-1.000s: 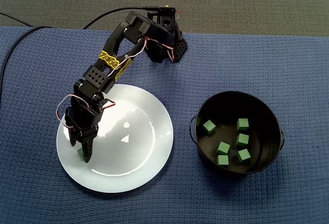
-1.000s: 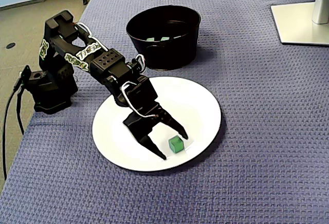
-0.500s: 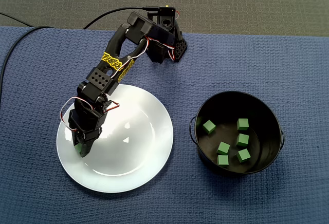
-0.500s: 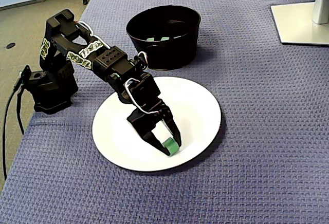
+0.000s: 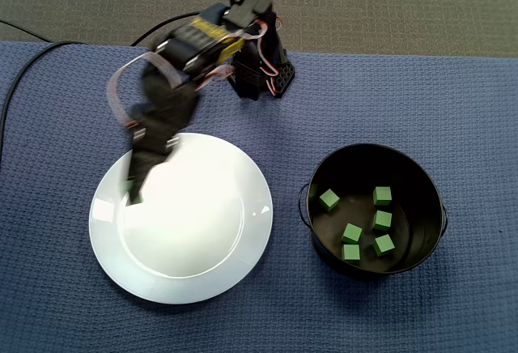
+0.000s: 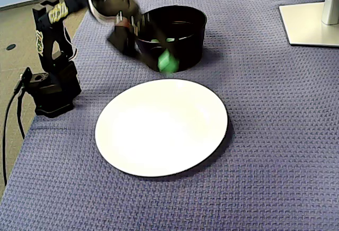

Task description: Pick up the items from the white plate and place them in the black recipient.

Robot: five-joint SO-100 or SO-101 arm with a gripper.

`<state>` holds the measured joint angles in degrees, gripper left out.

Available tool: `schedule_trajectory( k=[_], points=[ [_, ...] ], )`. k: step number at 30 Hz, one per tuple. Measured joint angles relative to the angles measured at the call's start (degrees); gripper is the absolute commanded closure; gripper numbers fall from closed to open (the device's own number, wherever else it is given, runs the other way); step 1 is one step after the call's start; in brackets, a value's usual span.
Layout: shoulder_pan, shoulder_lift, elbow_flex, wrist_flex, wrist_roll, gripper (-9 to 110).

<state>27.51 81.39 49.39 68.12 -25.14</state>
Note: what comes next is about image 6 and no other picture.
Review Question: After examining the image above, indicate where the white round plate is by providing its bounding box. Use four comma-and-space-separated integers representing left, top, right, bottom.
94, 78, 229, 178

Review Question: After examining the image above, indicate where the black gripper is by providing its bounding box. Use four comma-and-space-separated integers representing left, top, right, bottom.
106, 10, 175, 71

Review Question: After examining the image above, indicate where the silver monitor stand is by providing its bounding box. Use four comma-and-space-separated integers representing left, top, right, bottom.
278, 0, 339, 48

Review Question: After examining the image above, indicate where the thin black cable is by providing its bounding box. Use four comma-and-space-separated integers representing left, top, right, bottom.
17, 93, 27, 139
2, 90, 21, 187

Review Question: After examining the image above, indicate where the blue waffle weave cloth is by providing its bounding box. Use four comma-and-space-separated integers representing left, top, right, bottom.
0, 0, 339, 231

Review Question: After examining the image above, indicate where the black metal bucket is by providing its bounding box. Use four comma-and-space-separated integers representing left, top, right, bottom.
129, 5, 208, 73

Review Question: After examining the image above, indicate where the white red servo wire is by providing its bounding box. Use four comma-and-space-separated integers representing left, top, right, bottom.
86, 0, 119, 23

